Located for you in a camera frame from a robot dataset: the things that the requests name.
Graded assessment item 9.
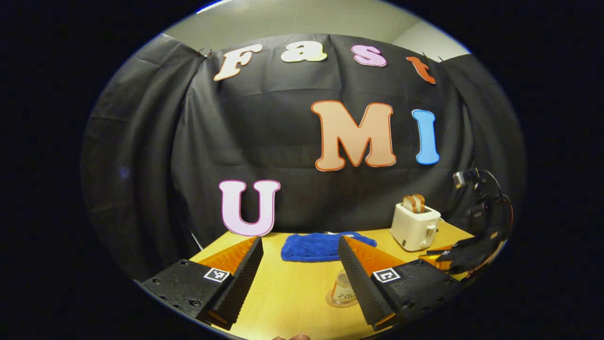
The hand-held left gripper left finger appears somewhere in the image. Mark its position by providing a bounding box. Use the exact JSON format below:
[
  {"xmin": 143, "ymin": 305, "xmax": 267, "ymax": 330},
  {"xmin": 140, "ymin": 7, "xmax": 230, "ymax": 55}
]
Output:
[{"xmin": 141, "ymin": 236, "xmax": 264, "ymax": 331}]

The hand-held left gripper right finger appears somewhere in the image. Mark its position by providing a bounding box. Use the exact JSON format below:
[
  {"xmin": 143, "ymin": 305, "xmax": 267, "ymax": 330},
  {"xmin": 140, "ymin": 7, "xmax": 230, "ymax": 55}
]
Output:
[{"xmin": 338, "ymin": 235, "xmax": 466, "ymax": 332}]

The clear glass water bottle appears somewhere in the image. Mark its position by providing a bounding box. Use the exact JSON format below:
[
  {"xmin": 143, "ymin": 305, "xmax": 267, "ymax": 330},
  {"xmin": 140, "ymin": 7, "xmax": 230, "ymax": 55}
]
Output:
[{"xmin": 330, "ymin": 269, "xmax": 358, "ymax": 304}]

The white toaster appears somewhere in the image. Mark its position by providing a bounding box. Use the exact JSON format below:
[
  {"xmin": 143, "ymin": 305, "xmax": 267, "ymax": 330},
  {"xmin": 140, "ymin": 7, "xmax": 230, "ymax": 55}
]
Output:
[{"xmin": 390, "ymin": 202, "xmax": 442, "ymax": 252}]

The blue folded towel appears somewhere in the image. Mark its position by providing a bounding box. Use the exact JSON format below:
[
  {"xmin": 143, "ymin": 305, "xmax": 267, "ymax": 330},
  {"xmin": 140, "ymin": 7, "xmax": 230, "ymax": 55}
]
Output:
[{"xmin": 281, "ymin": 231, "xmax": 378, "ymax": 263}]

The black backdrop cloth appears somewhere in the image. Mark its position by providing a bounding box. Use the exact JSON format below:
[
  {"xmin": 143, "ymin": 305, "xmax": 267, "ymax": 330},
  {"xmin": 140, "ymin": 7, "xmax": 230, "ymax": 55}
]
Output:
[{"xmin": 80, "ymin": 33, "xmax": 527, "ymax": 284}]

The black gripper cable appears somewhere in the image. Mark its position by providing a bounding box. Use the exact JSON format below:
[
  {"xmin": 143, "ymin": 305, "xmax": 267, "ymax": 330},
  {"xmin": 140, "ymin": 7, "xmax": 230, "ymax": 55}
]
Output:
[{"xmin": 479, "ymin": 169, "xmax": 514, "ymax": 227}]

